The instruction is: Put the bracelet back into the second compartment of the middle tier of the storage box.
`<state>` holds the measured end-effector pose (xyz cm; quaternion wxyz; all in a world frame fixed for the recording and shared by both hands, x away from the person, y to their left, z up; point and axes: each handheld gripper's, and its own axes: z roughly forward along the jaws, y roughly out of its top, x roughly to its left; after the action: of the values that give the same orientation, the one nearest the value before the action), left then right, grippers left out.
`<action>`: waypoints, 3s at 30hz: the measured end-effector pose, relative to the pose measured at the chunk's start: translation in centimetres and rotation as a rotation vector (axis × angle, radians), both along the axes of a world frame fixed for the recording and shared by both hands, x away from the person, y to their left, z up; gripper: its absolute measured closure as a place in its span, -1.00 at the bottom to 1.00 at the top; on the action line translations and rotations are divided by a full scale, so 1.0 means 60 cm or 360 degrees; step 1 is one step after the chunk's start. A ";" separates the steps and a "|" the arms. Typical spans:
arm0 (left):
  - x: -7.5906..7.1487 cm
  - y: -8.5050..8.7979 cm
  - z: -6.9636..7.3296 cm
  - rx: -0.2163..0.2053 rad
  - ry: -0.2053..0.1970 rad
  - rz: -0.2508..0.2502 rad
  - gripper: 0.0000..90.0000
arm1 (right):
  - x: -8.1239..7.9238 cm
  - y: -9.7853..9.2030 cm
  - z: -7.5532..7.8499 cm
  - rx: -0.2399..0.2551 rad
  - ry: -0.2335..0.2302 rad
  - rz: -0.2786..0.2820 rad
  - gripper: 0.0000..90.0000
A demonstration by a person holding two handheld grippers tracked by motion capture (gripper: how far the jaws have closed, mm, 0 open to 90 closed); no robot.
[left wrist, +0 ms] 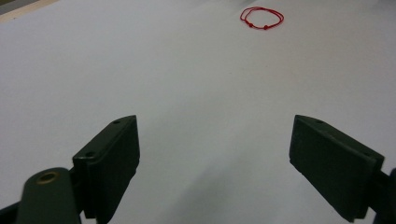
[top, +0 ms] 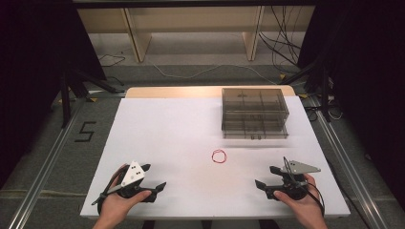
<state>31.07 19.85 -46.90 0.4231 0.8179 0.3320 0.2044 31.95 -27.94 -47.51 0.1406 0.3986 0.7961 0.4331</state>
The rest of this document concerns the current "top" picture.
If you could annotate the aluminium floor rail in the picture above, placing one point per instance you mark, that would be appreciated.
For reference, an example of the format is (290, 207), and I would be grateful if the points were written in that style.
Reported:
(47, 165)
(350, 165)

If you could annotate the person's left hand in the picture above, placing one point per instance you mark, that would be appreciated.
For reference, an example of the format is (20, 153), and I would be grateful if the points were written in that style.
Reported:
(119, 203)

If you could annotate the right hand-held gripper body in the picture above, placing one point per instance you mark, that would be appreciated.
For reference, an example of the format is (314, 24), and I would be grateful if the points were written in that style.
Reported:
(294, 184)

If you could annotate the black overhead bar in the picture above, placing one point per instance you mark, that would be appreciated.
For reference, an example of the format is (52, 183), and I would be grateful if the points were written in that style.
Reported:
(191, 4)

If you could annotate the light wooden bench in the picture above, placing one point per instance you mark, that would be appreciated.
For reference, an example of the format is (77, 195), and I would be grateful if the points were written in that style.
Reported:
(191, 19)

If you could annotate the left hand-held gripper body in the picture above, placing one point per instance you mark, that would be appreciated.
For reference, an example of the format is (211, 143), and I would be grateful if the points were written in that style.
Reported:
(132, 173)

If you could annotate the clear grey drawer box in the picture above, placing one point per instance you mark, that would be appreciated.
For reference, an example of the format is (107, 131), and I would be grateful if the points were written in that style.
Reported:
(254, 111)

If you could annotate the person's right hand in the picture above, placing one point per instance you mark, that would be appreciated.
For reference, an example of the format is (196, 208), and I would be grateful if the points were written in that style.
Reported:
(302, 206)

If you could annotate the dark curtain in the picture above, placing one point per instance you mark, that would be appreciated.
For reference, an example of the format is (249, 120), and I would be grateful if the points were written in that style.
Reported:
(369, 79)
(35, 70)

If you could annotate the black tripod stand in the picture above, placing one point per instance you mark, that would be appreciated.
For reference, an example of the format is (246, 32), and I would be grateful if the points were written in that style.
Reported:
(79, 82)
(320, 79)

